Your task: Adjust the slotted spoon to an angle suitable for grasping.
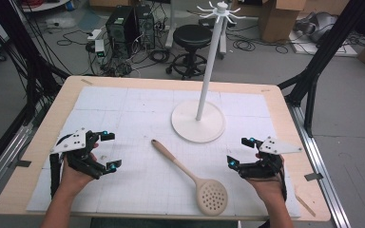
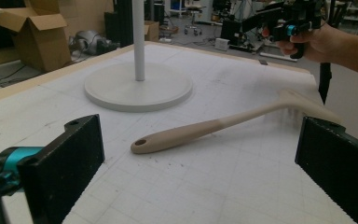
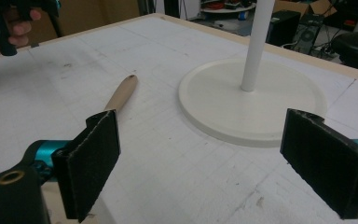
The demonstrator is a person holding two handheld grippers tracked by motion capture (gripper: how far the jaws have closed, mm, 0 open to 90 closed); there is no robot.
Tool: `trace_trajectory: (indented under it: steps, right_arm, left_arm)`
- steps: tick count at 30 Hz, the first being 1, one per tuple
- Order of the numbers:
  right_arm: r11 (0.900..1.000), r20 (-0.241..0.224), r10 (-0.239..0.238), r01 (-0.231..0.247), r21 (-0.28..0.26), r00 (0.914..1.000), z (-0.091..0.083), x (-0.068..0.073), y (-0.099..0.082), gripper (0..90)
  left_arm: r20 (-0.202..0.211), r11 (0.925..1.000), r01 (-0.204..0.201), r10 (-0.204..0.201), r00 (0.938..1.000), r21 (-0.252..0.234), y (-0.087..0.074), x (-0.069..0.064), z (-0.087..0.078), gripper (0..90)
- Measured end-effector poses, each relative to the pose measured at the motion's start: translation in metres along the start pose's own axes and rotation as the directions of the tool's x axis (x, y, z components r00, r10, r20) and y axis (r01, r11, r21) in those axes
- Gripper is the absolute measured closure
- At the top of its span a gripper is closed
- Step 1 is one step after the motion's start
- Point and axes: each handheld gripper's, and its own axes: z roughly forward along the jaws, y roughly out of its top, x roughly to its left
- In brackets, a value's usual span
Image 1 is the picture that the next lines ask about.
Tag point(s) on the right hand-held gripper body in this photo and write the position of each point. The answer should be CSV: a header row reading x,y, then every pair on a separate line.
x,y
277,146

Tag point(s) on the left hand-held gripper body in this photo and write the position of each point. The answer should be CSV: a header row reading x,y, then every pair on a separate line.
x,y
71,142

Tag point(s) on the wooden skimmer spoon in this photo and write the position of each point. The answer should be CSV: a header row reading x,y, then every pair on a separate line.
x,y
211,196

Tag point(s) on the white hook rack stand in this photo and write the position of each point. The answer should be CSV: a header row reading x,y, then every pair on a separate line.
x,y
199,126

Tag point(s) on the person's left hand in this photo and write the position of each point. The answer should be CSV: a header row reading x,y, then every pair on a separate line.
x,y
72,180

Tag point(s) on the person's right hand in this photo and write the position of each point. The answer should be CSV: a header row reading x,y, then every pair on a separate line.
x,y
267,188

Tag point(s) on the white grid mat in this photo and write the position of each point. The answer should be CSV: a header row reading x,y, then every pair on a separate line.
x,y
139,110

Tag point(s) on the black tape piece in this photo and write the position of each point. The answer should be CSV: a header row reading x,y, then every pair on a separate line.
x,y
23,163
313,176

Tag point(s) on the wooden table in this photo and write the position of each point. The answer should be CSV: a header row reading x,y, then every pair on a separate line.
x,y
71,83

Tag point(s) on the thin wooden stick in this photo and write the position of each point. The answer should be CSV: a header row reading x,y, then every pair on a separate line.
x,y
305,205

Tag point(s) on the white box device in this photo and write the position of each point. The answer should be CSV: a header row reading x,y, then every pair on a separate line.
x,y
100,47

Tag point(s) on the white power strip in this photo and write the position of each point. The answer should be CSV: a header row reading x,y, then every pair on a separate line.
x,y
94,34

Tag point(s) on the large black computer tower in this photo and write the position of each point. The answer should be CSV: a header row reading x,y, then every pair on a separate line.
x,y
120,30

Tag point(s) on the slim black computer tower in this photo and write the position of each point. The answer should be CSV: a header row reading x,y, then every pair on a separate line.
x,y
145,25

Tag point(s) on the black round stool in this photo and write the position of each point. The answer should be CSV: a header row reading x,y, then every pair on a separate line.
x,y
191,36

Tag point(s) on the white desk leg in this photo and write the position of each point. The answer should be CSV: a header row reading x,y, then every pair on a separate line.
x,y
170,28

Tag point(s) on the tall cardboard box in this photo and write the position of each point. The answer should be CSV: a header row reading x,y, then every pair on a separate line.
x,y
280,19

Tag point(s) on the grey padded device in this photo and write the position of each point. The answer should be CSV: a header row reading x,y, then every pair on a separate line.
x,y
318,27

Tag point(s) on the aluminium rail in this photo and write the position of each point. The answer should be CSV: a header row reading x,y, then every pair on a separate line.
x,y
3,158
321,171

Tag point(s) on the black metal frame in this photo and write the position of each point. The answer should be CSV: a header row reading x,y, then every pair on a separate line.
x,y
28,63
316,66

